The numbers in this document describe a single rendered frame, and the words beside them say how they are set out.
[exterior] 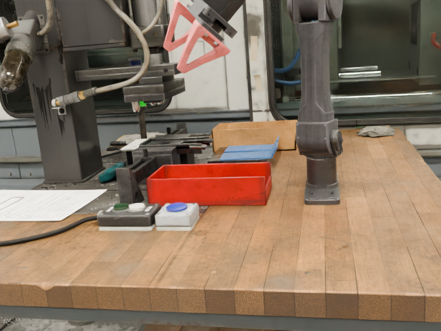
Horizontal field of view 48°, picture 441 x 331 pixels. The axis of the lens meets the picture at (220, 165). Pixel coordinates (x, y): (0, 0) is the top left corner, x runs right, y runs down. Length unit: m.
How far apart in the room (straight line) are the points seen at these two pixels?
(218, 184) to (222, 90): 0.90
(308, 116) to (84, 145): 0.62
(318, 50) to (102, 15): 0.53
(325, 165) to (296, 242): 0.26
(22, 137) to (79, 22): 1.07
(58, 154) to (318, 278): 0.83
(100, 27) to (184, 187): 0.45
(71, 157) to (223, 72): 0.75
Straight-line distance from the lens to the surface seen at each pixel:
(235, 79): 1.84
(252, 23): 1.77
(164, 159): 1.19
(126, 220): 0.93
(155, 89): 1.16
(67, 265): 0.84
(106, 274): 0.78
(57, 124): 1.32
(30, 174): 2.28
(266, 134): 1.46
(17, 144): 2.28
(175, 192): 1.03
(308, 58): 1.00
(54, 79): 1.31
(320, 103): 1.00
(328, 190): 1.04
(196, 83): 1.89
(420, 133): 1.79
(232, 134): 1.47
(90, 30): 1.25
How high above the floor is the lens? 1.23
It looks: 14 degrees down
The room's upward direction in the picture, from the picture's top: 5 degrees counter-clockwise
